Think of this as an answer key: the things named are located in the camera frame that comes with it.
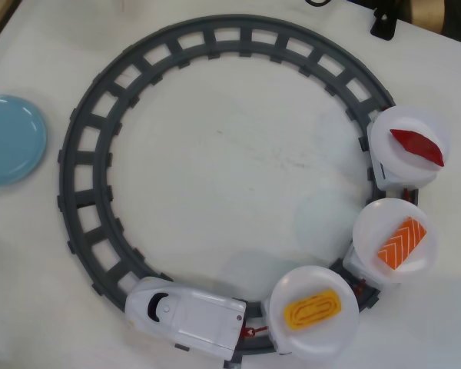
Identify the yellow egg toy sushi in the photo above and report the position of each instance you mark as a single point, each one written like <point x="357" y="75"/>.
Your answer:
<point x="311" y="309"/>

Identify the white plate with tuna sushi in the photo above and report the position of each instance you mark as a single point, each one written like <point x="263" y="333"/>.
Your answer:
<point x="415" y="119"/>

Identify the grey circular toy rail track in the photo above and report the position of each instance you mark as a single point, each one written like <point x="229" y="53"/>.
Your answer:
<point x="80" y="153"/>

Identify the white plate with salmon sushi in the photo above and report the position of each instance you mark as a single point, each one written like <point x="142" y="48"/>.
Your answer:
<point x="372" y="223"/>

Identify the white toy Shinkansen locomotive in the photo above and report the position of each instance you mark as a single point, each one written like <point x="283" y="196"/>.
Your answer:
<point x="199" y="319"/>

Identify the red tuna toy sushi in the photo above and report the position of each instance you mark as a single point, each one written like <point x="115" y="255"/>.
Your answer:
<point x="416" y="148"/>

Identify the orange salmon toy sushi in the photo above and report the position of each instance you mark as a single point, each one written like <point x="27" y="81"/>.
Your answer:
<point x="401" y="244"/>

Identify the black table clamp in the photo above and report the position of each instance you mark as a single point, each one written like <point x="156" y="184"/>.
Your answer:
<point x="384" y="27"/>

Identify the blue round dish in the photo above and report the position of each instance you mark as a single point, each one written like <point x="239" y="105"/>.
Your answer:
<point x="11" y="142"/>

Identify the white toy train wagon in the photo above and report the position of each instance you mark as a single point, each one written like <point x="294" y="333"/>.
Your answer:
<point x="355" y="267"/>
<point x="270" y="326"/>
<point x="380" y="175"/>

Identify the white plate for egg sushi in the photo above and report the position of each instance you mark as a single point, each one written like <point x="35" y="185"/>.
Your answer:
<point x="315" y="342"/>

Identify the red train coupler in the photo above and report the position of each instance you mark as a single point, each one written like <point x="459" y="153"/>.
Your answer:
<point x="409" y="194"/>
<point x="253" y="330"/>
<point x="360" y="287"/>

